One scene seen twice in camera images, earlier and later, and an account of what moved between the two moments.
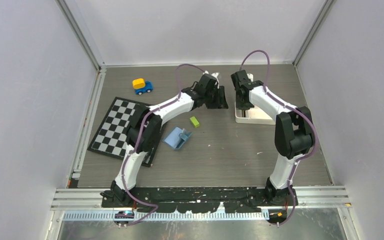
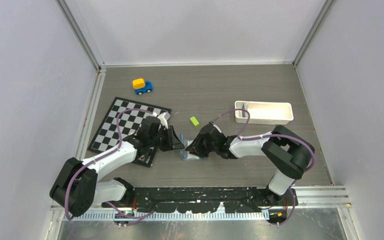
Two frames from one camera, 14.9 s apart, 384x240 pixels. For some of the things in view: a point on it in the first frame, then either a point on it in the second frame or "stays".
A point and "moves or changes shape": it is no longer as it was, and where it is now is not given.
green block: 194,121 stays
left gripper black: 220,103 → 173,142
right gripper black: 241,106 → 195,147
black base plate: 196,199 stays
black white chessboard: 110,138 stays
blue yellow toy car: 141,86 stays
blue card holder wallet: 177,137 moves or changes shape
